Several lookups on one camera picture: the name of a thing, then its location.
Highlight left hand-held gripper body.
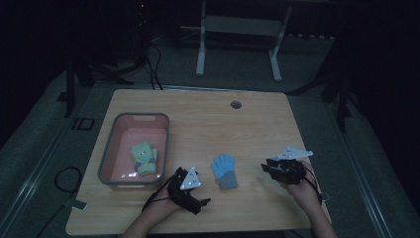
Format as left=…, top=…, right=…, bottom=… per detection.
left=166, top=166, right=204, bottom=216

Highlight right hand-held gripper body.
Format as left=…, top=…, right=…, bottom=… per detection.
left=266, top=146, right=314, bottom=185

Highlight blue glove grey cuff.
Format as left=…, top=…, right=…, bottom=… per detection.
left=210, top=154, right=239, bottom=191

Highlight green mitten with face print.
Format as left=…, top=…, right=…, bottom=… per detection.
left=130, top=141, right=159, bottom=178

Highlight pink basin grey rim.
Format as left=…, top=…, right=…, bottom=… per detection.
left=97, top=112, right=170, bottom=191

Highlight person's left hand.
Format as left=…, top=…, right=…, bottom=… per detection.
left=145, top=193, right=186, bottom=220

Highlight person's right hand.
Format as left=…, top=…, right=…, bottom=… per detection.
left=281, top=160, right=324, bottom=213

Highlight grey tape piece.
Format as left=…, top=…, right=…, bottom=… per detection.
left=63, top=198, right=89, bottom=212

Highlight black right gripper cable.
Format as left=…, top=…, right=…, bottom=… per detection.
left=301, top=163, right=331, bottom=203

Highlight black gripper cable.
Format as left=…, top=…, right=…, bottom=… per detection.
left=301, top=163, right=331, bottom=203
left=141, top=173, right=181, bottom=213

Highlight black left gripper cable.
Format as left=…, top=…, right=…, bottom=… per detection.
left=141, top=173, right=181, bottom=213

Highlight black floor cables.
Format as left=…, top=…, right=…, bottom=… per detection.
left=145, top=41, right=165, bottom=91

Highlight black floor cable loop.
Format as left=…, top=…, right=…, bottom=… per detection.
left=35, top=166, right=83, bottom=238

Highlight white desk frame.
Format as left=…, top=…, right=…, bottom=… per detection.
left=195, top=0, right=293, bottom=83

